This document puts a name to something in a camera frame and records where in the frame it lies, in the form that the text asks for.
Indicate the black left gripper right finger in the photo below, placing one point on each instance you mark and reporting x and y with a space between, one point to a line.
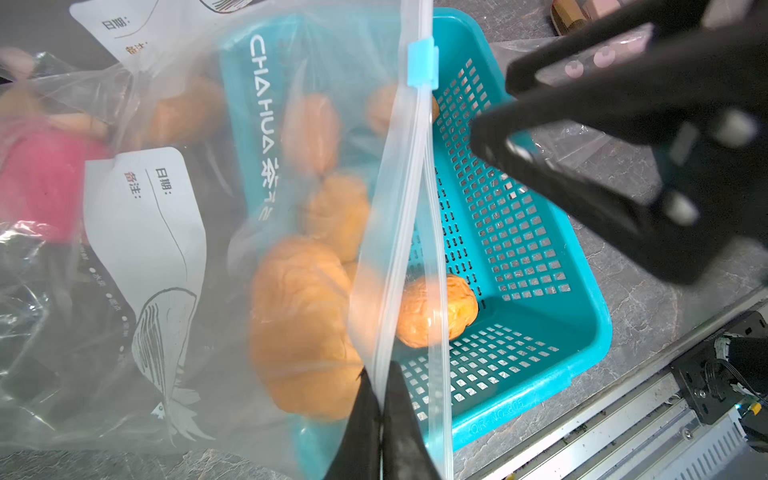
404 454

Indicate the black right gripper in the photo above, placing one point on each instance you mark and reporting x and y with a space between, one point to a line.
697 96

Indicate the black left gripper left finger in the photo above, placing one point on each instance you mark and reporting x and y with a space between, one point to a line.
359 455

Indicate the yellow potato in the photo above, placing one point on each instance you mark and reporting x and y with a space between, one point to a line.
337 215

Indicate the clear zipper bag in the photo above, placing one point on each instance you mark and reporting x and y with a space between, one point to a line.
137 33
219 234

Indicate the pink dotted clear bag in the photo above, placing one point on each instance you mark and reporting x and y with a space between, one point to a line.
598 56

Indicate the pink rectangular box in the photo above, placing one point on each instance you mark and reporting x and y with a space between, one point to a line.
597 9

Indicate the wrinkled brown potato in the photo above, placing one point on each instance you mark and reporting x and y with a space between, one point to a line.
421 310

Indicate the teal plastic basket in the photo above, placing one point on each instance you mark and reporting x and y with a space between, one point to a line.
528 270

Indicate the plush doll pink black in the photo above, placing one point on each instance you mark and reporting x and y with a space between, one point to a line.
48 133

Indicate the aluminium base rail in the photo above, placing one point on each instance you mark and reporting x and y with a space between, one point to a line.
676 415

